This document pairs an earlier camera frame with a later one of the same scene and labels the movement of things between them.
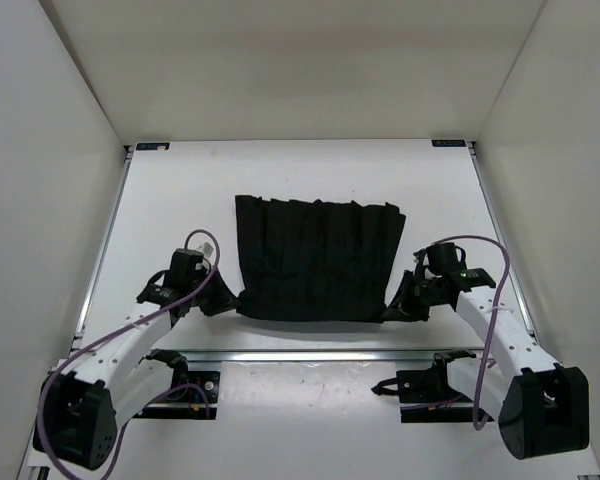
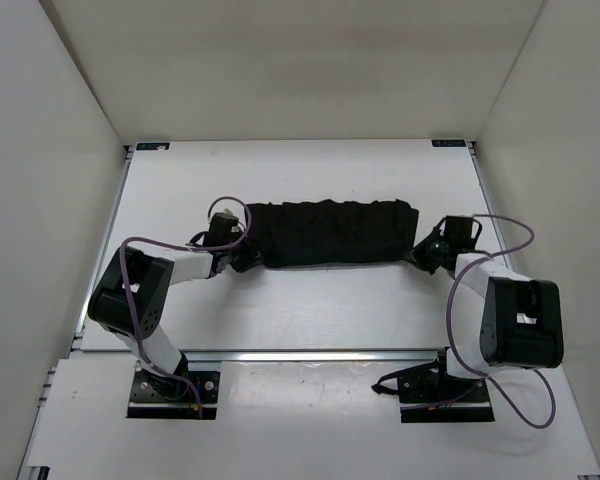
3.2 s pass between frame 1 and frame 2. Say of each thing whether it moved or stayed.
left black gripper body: moved
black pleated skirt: moved
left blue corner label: stayed
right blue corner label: stayed
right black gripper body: moved
